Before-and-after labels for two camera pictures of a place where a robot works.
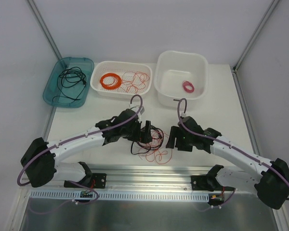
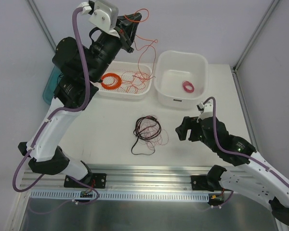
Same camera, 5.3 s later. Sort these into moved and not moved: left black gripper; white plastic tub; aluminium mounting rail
Moved: left black gripper
Not moved: aluminium mounting rail; white plastic tub
